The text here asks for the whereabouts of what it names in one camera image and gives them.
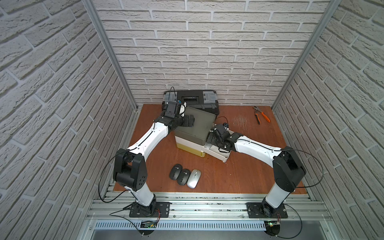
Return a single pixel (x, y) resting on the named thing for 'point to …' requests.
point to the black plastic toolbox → (208, 98)
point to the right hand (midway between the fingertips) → (216, 140)
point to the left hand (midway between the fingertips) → (190, 117)
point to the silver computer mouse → (194, 178)
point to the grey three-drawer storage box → (194, 139)
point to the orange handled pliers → (257, 116)
